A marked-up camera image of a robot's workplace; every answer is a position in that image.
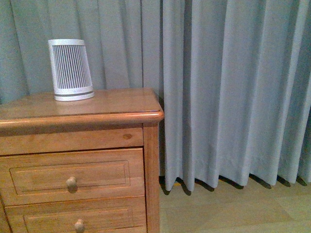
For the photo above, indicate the upper drawer wooden knob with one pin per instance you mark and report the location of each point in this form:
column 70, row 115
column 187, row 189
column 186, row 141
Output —
column 71, row 184

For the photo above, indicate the drawer wooden knob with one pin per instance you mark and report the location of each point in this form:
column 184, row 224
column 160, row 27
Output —
column 71, row 184
column 79, row 226

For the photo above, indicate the lower drawer wooden knob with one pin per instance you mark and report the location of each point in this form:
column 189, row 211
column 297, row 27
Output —
column 79, row 226

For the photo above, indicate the wooden nightstand cabinet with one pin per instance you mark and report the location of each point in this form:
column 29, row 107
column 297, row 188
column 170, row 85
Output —
column 111, row 120

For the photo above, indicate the grey pleated curtain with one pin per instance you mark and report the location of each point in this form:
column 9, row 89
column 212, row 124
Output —
column 233, row 76

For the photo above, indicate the white slatted air purifier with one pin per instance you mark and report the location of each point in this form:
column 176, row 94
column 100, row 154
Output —
column 70, row 70

